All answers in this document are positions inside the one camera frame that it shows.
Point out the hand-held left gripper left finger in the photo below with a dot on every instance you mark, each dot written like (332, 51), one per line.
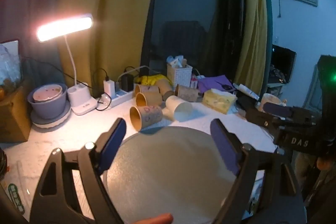
(115, 144)

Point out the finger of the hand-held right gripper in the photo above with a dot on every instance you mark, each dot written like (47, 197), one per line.
(275, 108)
(260, 116)

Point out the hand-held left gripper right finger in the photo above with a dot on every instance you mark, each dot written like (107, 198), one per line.
(224, 146)

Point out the brown paper cup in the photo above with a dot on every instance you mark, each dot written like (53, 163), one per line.
(147, 117)
(149, 98)
(187, 94)
(166, 87)
(147, 88)

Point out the white paper cup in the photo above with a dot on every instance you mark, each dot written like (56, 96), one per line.
(179, 108)

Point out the person's right hand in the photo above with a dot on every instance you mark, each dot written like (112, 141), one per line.
(324, 162)

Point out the person's left hand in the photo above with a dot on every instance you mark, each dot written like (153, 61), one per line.
(157, 220)

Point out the patterned mug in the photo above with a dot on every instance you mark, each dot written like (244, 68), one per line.
(270, 102)

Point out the white tube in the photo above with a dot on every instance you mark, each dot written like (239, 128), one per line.
(245, 90)

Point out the yellow tissue box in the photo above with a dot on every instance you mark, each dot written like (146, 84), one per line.
(219, 102)

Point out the black monitor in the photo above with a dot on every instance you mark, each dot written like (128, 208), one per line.
(282, 64)

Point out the white power strip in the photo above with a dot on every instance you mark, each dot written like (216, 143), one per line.
(119, 97)

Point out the white desk lamp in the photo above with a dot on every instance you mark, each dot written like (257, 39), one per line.
(81, 102)

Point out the white charger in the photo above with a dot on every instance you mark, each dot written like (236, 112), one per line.
(109, 88)

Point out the purple cloth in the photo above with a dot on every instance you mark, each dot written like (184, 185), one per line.
(212, 83)

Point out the round grey mat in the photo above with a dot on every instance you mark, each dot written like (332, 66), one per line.
(170, 174)

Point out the black power adapter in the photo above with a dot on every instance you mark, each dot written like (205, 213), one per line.
(127, 83)

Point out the white plate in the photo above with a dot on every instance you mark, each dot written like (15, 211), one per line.
(51, 122)

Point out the small pink white box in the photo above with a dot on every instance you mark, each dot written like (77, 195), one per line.
(194, 82)

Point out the yellow soft toy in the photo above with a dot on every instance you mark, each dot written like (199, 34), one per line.
(151, 79)

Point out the grey bowl with plate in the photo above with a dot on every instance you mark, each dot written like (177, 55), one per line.
(48, 108)

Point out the yellow curtain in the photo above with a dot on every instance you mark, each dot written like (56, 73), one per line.
(256, 29)
(105, 16)

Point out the white woven basket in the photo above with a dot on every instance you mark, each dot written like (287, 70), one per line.
(179, 75)

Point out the small pale bowl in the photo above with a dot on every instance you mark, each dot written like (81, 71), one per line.
(47, 95)

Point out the cardboard box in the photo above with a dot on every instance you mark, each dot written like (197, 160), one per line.
(13, 116)

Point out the clear plastic bag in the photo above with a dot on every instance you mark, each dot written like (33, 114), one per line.
(9, 64)

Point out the grey curtain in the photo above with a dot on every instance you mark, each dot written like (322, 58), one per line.
(29, 3)

